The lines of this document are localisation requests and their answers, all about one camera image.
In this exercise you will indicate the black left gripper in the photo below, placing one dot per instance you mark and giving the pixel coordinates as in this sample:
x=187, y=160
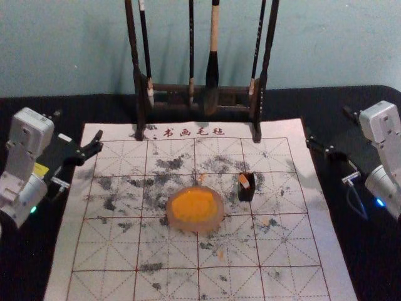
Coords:
x=59, y=153

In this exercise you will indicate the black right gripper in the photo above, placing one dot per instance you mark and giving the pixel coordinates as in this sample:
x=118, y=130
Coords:
x=351, y=166

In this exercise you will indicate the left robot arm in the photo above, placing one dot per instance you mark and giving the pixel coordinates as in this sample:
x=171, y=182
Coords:
x=25, y=156

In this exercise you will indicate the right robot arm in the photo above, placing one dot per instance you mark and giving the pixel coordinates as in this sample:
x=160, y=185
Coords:
x=383, y=156

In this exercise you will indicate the dark wooden brush rack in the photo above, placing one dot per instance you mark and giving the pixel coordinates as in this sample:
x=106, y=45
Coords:
x=139, y=103

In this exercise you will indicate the small black ink block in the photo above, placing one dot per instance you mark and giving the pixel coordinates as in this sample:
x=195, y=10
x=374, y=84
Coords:
x=246, y=191

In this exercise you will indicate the thin black calligraphy brush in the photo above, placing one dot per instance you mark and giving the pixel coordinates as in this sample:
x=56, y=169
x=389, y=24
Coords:
x=146, y=53
x=191, y=47
x=257, y=47

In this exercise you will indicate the black table cloth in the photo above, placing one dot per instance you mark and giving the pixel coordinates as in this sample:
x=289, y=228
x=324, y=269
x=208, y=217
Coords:
x=360, y=251

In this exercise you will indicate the dish of orange paint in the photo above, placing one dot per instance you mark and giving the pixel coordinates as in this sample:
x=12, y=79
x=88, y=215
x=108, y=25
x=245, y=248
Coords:
x=195, y=208

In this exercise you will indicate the white felt mat red grid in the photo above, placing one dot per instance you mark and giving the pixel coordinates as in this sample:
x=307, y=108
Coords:
x=175, y=251

